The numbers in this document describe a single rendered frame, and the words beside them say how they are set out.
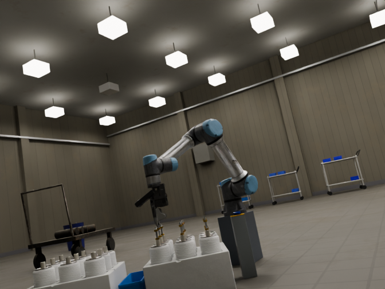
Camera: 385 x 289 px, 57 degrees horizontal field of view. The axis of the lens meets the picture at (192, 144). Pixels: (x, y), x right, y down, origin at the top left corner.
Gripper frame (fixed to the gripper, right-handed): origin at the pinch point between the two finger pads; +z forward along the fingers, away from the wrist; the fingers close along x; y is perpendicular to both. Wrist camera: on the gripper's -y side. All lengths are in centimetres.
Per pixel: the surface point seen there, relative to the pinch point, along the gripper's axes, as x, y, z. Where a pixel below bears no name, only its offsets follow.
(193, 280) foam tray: -19.0, 15.1, 26.0
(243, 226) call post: 5.7, 43.0, 9.4
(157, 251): -16.4, 1.1, 11.2
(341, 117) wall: 926, 476, -188
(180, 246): -15.8, 11.4, 11.1
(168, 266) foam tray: -19.3, 5.2, 18.3
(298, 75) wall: 967, 393, -361
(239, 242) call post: 5.5, 39.1, 16.5
